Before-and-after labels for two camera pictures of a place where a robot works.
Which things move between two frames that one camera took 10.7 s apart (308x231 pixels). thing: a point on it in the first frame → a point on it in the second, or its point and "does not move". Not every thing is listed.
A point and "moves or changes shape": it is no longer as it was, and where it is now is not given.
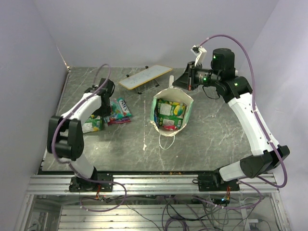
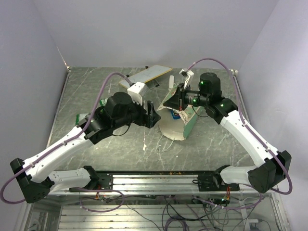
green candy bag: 167,113 moves or changes shape
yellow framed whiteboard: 145,76 does not move
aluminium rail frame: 158,202 does not move
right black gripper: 187,80 → 177,101
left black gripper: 106,112 → 148,120
